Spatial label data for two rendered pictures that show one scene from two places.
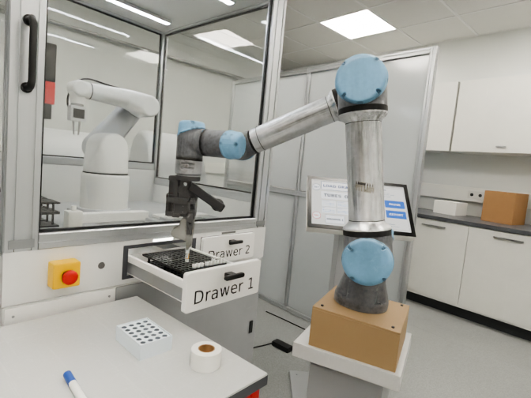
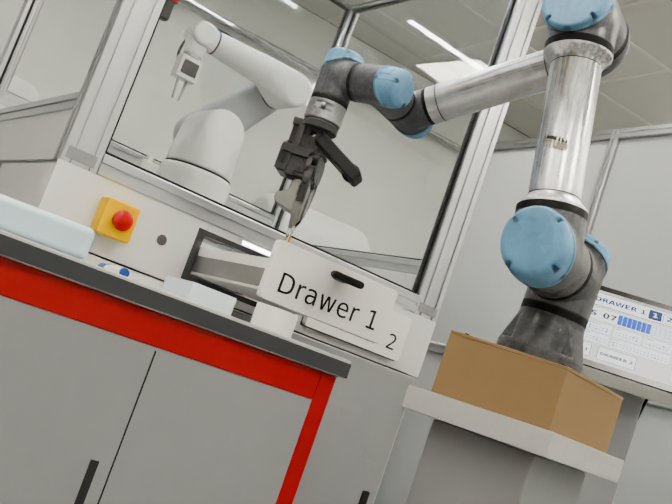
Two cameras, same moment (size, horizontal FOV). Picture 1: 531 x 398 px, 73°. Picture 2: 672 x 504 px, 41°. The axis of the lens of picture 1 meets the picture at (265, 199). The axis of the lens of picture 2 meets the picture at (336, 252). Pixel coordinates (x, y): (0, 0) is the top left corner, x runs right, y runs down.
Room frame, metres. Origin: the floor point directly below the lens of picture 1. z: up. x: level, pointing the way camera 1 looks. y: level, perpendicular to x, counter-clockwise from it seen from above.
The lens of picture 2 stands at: (-0.59, -0.35, 0.72)
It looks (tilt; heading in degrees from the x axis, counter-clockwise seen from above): 8 degrees up; 16
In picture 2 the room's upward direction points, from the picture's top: 20 degrees clockwise
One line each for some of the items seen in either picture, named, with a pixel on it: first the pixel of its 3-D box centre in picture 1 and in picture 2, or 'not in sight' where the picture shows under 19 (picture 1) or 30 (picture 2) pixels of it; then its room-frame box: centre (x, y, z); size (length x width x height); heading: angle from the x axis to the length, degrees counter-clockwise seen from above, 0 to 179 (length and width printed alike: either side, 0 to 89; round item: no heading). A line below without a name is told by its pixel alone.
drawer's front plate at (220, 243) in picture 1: (228, 247); (358, 321); (1.49, 0.13, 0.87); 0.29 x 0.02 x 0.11; 139
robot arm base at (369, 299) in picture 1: (363, 286); (545, 337); (1.01, -0.30, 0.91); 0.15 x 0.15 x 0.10
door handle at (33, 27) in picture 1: (30, 53); not in sight; (0.91, 0.61, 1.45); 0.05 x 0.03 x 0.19; 49
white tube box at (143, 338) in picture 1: (143, 337); (197, 297); (0.86, 0.27, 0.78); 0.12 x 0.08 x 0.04; 47
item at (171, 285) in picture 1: (182, 268); (273, 286); (1.18, 0.25, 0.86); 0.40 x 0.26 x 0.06; 49
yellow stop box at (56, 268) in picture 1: (64, 273); (115, 219); (0.99, 0.54, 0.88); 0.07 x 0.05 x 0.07; 139
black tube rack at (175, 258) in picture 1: (183, 267); not in sight; (1.17, 0.25, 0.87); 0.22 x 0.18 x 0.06; 49
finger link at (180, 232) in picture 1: (181, 234); (288, 201); (1.01, 0.23, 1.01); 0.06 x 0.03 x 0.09; 97
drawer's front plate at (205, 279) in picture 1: (224, 283); (330, 293); (1.04, 0.10, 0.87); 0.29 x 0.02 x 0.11; 139
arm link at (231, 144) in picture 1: (225, 144); (384, 89); (1.02, 0.12, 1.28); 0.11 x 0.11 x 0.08; 73
